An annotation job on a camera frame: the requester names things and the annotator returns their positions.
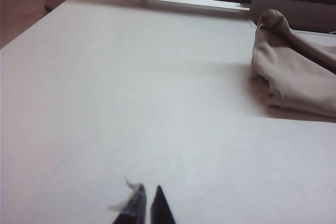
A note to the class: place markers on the beige T-shirt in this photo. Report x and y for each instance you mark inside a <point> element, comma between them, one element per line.
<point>294,77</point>

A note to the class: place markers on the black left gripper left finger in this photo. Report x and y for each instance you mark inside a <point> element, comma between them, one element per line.
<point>134,211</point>

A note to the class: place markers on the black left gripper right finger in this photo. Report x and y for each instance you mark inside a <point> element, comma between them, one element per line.
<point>160,211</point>

